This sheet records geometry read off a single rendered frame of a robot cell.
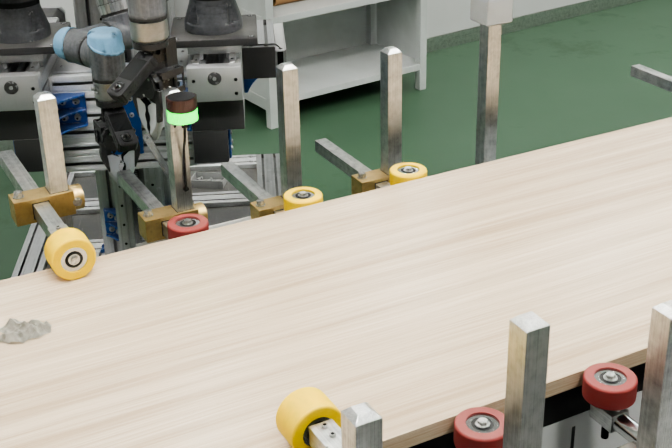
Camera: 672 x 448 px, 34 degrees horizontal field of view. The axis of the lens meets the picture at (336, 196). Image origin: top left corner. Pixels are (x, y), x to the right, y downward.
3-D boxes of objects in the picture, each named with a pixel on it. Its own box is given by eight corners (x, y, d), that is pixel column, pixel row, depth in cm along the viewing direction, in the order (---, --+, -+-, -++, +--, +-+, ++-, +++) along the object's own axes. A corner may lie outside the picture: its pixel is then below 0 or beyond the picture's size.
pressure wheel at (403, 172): (386, 222, 239) (386, 173, 234) (393, 206, 246) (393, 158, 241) (422, 225, 237) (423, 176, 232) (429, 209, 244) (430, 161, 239)
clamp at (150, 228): (139, 234, 231) (137, 212, 229) (200, 219, 237) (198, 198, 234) (148, 244, 226) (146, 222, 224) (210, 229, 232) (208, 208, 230)
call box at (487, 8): (469, 22, 252) (470, -12, 249) (494, 18, 255) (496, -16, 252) (486, 30, 246) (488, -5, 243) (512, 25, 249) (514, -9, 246)
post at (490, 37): (470, 200, 270) (476, 20, 251) (487, 196, 272) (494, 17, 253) (481, 207, 267) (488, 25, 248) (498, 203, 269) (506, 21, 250)
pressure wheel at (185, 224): (165, 268, 222) (160, 216, 217) (203, 258, 226) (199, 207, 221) (180, 285, 216) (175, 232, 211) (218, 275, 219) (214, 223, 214)
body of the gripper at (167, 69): (186, 93, 229) (181, 37, 224) (154, 105, 223) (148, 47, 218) (162, 86, 234) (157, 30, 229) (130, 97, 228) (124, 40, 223)
